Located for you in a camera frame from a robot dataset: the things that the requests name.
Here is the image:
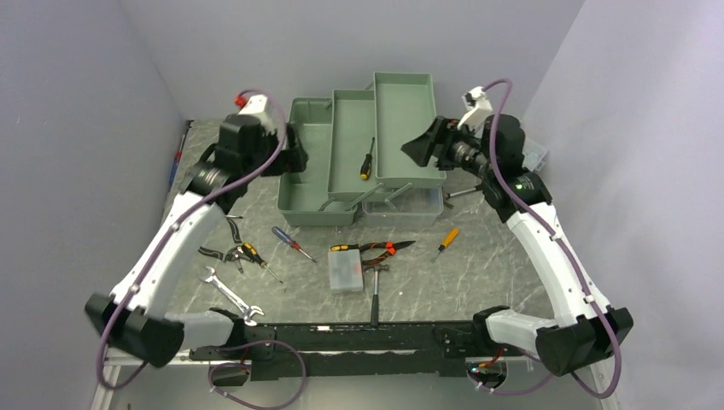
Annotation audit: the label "blue red tool at wall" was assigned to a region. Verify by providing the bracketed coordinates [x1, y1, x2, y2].
[168, 120, 193, 189]

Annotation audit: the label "blue red handled screwdriver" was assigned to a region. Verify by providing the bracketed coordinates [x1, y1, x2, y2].
[271, 226, 317, 263]

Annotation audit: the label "small claw hammer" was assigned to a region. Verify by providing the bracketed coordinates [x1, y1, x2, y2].
[442, 184, 482, 209]

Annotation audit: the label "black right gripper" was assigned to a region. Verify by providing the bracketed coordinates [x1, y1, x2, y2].
[400, 116, 495, 180]

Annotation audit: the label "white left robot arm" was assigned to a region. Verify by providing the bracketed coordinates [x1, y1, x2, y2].
[85, 114, 308, 374]

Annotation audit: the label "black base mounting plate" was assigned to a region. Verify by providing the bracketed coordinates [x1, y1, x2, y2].
[188, 321, 527, 381]

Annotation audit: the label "black handled hammer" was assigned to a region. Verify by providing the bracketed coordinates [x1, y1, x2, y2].
[364, 264, 389, 328]

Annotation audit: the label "black handled pliers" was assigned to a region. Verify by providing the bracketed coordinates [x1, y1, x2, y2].
[197, 217, 255, 276]

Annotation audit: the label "silver combination wrench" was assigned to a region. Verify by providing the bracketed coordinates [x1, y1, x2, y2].
[197, 266, 265, 326]

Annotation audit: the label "aluminium frame rail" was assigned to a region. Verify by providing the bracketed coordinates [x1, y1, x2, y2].
[90, 339, 621, 410]

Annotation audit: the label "clear compartment organizer box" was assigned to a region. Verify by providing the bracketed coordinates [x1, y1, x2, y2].
[523, 138, 549, 172]

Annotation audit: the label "yellow black handled screwdriver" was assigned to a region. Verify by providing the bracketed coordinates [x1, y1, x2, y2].
[359, 138, 376, 180]

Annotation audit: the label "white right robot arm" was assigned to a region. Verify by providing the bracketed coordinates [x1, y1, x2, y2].
[401, 114, 634, 376]

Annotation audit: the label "small clear screw box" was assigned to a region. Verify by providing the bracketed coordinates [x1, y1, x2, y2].
[328, 249, 364, 294]

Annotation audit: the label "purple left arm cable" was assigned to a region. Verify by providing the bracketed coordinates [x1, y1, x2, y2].
[95, 88, 307, 410]

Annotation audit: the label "orange handled screwdriver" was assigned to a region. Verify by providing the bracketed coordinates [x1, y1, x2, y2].
[431, 227, 460, 262]

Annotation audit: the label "green toolbox with clear lid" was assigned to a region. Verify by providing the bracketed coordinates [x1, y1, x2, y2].
[277, 72, 447, 229]

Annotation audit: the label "orange black long nose pliers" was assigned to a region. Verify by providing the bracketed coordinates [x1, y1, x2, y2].
[330, 240, 415, 267]

